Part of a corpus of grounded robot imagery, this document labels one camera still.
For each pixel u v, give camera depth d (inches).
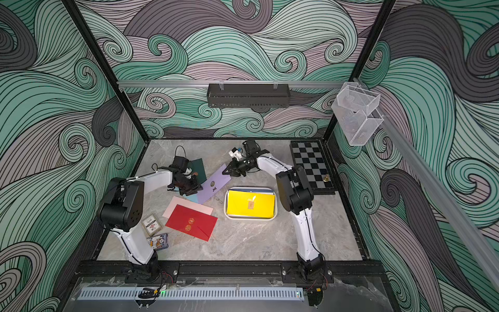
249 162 30.6
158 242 31.3
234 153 36.3
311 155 42.1
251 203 34.5
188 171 33.7
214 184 36.4
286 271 28.7
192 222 33.7
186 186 33.4
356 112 30.1
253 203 34.5
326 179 37.4
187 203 36.1
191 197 36.5
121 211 19.4
